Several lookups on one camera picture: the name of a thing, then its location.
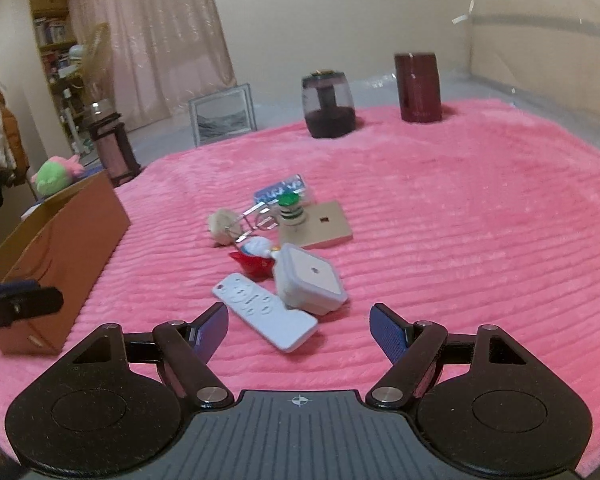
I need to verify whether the white square night light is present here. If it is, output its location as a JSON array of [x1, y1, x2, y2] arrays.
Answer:
[[273, 244, 349, 316]]

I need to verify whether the dark glass jar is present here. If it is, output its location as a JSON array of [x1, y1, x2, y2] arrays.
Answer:
[[302, 70, 356, 139]]

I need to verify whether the pink fluffy blanket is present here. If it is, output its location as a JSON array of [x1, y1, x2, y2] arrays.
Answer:
[[0, 97, 600, 478]]

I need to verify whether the beige fan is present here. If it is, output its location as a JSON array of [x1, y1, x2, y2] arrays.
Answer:
[[79, 23, 114, 105]]

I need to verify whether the blue clear plastic box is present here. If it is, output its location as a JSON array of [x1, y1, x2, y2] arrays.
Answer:
[[253, 174, 313, 204]]

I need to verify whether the green pink plush toy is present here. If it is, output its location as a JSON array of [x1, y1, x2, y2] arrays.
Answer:
[[31, 155, 85, 197]]

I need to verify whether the dark red cylindrical container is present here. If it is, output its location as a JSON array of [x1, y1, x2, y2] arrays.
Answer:
[[394, 52, 442, 124]]

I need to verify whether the wooden bookshelf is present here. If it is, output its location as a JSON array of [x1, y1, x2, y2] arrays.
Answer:
[[29, 0, 94, 157]]

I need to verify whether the green capped white bottle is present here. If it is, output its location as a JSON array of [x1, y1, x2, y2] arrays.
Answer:
[[277, 192, 306, 226]]

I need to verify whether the brown cardboard box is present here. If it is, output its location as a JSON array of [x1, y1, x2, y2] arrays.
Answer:
[[0, 171, 131, 356]]

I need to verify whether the white remote control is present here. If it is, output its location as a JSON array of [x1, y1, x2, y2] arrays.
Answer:
[[212, 273, 318, 353]]

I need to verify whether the red white cat figurine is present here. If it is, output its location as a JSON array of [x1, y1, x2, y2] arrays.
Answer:
[[230, 236, 279, 281]]

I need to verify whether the beige round wooden object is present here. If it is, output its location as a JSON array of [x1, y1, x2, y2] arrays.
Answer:
[[208, 208, 244, 246]]

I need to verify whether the brown jacket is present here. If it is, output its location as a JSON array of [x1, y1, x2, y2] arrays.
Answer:
[[0, 90, 30, 188]]

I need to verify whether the pink curtain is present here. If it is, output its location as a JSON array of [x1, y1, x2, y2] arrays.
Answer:
[[68, 0, 236, 129]]

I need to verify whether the metal wire clip holder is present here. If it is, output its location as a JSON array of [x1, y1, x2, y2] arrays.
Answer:
[[230, 202, 278, 244]]

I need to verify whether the gold TP-LINK panel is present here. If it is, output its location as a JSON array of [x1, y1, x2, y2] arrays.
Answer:
[[278, 200, 353, 249]]

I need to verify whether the framed picture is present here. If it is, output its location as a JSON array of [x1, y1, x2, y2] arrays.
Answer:
[[188, 84, 258, 148]]

